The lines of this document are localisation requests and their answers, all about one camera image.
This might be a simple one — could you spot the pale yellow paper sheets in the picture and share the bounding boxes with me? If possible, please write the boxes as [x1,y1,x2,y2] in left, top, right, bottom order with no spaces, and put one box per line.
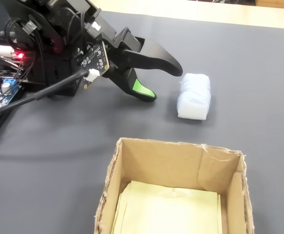
[112,180,223,234]

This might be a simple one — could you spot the thick black cable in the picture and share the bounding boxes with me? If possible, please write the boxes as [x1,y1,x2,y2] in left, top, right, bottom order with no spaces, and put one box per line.
[0,69,89,120]

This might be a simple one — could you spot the black camera circuit board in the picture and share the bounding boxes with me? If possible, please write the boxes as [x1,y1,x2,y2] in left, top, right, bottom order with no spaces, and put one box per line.
[77,40,111,90]

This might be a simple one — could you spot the brown cardboard box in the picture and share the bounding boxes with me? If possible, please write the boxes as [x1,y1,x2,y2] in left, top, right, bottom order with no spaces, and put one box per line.
[94,137,255,234]

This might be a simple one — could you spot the white plug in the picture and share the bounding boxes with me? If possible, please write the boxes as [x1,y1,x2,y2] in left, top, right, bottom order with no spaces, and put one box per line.
[0,45,15,56]

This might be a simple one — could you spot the white blue block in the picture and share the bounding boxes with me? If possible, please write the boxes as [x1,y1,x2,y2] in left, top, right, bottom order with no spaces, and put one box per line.
[177,73,211,121]

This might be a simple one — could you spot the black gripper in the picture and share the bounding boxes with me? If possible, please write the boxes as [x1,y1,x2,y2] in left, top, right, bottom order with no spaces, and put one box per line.
[84,7,183,102]

